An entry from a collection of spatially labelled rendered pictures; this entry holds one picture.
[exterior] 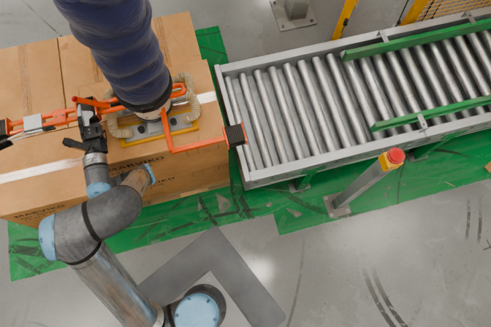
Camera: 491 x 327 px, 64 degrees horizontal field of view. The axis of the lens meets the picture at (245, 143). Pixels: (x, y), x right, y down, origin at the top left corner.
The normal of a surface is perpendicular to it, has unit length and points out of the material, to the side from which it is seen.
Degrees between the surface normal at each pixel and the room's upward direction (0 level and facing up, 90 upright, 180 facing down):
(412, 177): 0
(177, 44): 0
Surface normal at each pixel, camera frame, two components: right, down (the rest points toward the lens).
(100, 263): 0.76, 0.25
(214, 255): 0.02, -0.34
